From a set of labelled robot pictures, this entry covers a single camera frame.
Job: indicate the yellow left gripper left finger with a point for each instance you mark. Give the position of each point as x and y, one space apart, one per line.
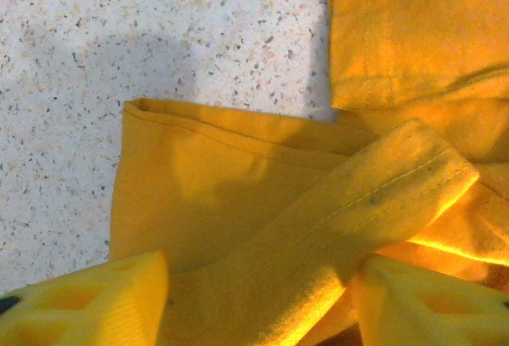
99 306

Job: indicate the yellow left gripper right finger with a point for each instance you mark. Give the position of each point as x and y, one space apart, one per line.
421 310

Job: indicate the yellow t-shirt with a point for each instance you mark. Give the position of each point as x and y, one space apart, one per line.
246 187

